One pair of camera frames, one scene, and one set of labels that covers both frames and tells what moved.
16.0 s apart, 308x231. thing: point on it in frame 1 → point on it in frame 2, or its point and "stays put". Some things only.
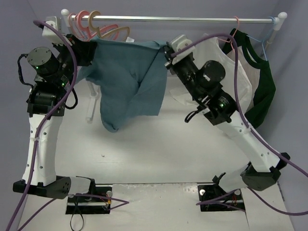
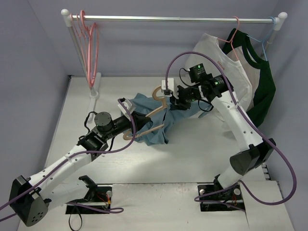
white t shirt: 210,50 stays put
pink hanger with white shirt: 233,34 stays put
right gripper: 172,64 → 180,96
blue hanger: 262,41 stays put
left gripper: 84,51 → 138,119
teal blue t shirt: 133,76 → 161,113
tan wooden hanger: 101,34 → 128,134
